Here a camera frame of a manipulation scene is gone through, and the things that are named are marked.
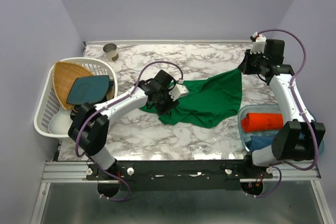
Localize green t shirt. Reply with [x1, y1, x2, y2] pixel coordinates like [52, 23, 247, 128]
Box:
[138, 68, 243, 129]

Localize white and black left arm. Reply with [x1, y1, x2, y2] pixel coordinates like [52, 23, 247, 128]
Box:
[68, 70, 188, 179]

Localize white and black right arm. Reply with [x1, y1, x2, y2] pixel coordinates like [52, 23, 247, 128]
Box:
[238, 35, 326, 178]

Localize clear blue plastic bin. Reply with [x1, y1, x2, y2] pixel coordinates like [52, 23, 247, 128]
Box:
[238, 104, 326, 166]

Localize rolled orange t shirt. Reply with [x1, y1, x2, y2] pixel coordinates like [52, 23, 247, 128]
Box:
[241, 113, 284, 133]

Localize dark teal plate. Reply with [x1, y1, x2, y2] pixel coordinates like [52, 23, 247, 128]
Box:
[67, 75, 114, 105]

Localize metal cup with cork base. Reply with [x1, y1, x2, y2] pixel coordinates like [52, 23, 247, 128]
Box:
[103, 43, 119, 61]

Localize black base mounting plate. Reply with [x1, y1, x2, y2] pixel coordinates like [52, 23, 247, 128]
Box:
[88, 156, 272, 192]

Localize rolled blue t shirt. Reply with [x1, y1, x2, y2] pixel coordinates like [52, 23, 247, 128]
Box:
[246, 135, 275, 152]

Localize dark stacked bowls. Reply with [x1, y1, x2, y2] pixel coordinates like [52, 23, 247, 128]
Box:
[70, 105, 81, 120]

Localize white table edge trim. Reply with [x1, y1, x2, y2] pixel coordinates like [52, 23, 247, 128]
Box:
[85, 40, 252, 45]

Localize woven wicker tray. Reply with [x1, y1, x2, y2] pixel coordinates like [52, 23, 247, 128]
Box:
[52, 61, 94, 110]

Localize white bowl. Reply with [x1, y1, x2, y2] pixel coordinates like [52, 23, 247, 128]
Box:
[48, 109, 72, 135]

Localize white plastic laundry basket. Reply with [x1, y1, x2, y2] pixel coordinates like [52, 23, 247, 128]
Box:
[34, 57, 118, 141]

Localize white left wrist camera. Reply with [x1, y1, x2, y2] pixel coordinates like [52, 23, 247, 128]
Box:
[169, 79, 189, 101]

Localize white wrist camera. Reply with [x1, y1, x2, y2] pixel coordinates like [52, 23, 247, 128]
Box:
[169, 79, 189, 101]
[250, 32, 267, 54]

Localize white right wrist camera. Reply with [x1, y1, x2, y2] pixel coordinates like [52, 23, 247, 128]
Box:
[250, 32, 267, 54]

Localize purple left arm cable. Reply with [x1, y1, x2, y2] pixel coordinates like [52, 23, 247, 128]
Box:
[75, 61, 184, 202]

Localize aluminium rail frame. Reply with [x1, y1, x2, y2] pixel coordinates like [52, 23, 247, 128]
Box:
[32, 161, 333, 223]

